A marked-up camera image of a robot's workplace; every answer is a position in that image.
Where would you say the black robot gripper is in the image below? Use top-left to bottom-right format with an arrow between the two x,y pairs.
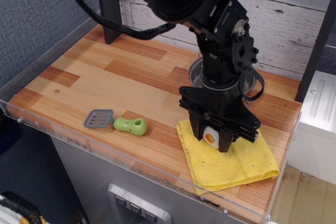
179,84 -> 261,153

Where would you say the plush sushi roll toy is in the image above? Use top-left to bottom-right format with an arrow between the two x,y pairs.
203,126 -> 219,149

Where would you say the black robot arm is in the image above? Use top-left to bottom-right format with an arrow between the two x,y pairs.
145,0 -> 262,153

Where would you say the yellow folded cloth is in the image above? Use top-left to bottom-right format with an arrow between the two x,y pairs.
176,119 -> 280,196

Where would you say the small steel pot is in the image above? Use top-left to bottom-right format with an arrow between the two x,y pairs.
188,54 -> 257,94

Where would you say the white ribbed box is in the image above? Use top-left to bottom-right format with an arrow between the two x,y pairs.
287,71 -> 335,184

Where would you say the silver dispenser button panel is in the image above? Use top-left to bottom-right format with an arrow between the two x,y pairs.
108,183 -> 172,223

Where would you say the silver toy fridge cabinet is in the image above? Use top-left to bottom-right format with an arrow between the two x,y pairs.
52,138 -> 266,223

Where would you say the black vertical post right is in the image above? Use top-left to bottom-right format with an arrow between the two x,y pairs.
295,0 -> 335,103

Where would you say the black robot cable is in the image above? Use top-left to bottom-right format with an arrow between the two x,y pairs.
59,0 -> 176,40

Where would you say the toy spatula green handle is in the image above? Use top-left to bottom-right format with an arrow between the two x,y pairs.
84,109 -> 148,136

